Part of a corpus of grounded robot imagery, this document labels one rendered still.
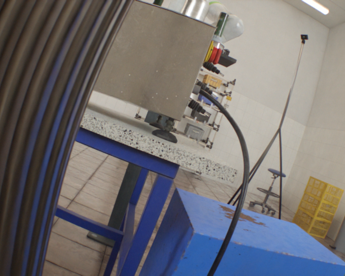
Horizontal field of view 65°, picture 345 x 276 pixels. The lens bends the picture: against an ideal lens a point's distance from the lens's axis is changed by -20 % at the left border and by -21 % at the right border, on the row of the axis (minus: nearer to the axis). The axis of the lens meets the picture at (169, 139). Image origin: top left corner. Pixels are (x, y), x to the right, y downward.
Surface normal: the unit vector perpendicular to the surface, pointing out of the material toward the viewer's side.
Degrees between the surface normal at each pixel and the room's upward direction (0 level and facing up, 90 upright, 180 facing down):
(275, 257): 90
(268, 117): 90
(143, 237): 90
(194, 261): 90
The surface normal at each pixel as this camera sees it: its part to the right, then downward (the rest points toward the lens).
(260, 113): 0.07, 0.08
